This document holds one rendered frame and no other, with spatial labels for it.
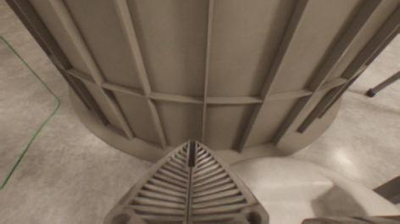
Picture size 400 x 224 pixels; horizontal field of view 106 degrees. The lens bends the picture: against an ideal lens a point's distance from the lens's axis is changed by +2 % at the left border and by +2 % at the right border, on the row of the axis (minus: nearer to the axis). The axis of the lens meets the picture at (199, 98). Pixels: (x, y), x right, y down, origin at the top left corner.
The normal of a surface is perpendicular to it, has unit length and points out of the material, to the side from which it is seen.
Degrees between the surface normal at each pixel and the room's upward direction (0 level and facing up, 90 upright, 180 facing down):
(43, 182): 0
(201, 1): 90
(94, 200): 0
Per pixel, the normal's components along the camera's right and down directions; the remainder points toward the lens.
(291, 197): 0.02, 0.40
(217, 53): -0.02, 0.71
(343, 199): -0.91, -0.01
